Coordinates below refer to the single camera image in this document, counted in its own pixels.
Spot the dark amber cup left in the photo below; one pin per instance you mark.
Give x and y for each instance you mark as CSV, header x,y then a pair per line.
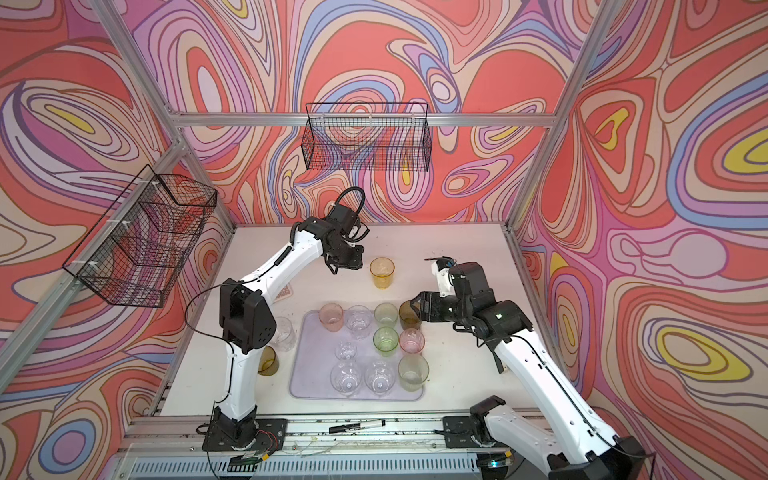
x,y
269,362

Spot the dark olive textured cup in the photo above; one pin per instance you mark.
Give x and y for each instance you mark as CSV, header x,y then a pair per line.
x,y
409,319

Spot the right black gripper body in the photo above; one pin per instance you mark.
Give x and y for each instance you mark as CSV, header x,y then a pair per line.
x,y
445,309

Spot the black wire basket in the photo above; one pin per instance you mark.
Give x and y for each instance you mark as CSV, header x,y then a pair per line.
x,y
367,136
147,245

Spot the black wire basket back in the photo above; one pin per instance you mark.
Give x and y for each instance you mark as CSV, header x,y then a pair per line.
x,y
367,136

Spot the yellow transparent cup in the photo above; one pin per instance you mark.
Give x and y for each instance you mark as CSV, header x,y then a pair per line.
x,y
382,270

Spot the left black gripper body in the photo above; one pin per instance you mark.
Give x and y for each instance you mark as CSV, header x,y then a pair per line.
x,y
348,256

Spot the pale green frosted large cup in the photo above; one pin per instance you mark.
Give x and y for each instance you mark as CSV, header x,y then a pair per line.
x,y
413,371

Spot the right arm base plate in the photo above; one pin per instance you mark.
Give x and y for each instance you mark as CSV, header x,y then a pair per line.
x,y
469,431

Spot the small clear cup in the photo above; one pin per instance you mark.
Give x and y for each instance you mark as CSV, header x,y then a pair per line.
x,y
346,350

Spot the bright green cup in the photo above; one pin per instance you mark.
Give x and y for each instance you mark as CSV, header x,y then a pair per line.
x,y
386,341

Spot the peach transparent cup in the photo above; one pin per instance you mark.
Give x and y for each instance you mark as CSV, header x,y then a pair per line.
x,y
331,317

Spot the black wire basket left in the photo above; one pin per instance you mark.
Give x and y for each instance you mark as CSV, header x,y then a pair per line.
x,y
147,245

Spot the lavender plastic tray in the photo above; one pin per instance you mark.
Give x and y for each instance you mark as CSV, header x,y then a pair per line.
x,y
310,378

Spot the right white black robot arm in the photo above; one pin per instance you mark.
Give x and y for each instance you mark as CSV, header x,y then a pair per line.
x,y
578,444

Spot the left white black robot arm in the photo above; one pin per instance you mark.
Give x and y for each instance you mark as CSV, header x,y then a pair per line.
x,y
245,316

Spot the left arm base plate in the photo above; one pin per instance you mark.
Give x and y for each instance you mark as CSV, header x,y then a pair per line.
x,y
265,435

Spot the black white marker pen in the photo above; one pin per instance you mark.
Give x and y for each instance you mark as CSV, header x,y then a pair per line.
x,y
356,426

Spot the pink transparent cup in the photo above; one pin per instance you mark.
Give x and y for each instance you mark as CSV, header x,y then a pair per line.
x,y
412,341

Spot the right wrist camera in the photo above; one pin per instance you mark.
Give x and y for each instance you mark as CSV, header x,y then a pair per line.
x,y
440,268

